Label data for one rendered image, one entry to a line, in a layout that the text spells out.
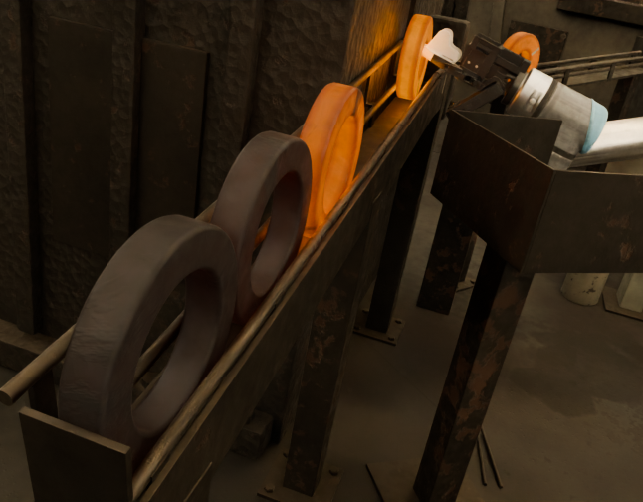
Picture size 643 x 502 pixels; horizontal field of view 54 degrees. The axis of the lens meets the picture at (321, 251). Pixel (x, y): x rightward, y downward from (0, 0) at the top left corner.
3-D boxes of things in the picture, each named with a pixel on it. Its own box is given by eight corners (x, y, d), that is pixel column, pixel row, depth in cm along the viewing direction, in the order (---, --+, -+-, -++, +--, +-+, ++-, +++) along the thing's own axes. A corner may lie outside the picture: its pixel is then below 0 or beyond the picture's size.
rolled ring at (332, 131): (314, 158, 63) (283, 150, 64) (315, 271, 77) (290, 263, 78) (369, 56, 74) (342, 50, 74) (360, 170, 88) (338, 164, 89)
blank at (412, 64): (405, 21, 111) (423, 24, 111) (421, 7, 124) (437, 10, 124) (390, 107, 119) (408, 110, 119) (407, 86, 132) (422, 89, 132)
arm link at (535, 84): (526, 117, 124) (525, 126, 115) (504, 105, 124) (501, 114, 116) (552, 75, 119) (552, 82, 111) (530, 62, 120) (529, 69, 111)
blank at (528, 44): (498, 98, 183) (508, 101, 180) (490, 52, 172) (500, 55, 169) (534, 67, 186) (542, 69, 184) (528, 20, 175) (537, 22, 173)
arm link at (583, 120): (584, 162, 114) (619, 113, 110) (523, 128, 115) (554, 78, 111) (579, 154, 123) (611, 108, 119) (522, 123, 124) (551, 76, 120)
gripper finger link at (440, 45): (425, 17, 118) (469, 40, 117) (410, 47, 121) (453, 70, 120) (422, 18, 115) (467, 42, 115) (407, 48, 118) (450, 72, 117)
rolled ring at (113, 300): (243, 182, 47) (204, 171, 48) (88, 332, 33) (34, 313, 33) (235, 362, 58) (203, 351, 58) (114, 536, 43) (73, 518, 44)
